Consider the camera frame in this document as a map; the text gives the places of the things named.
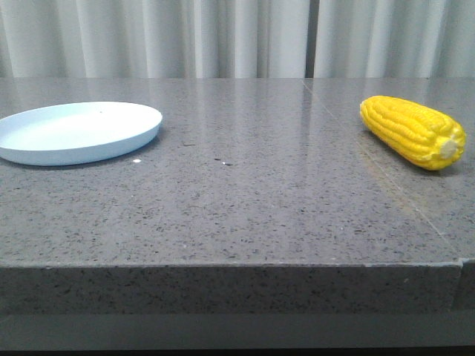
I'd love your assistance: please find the light blue round plate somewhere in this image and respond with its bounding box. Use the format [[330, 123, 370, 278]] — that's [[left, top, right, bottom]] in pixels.
[[1, 102, 163, 166]]

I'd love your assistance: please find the yellow corn cob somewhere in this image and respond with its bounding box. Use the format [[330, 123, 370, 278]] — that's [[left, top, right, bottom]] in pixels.
[[360, 96, 466, 171]]

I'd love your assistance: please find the white pleated curtain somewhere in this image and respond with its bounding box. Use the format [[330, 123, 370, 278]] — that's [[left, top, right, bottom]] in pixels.
[[1, 1, 474, 78]]

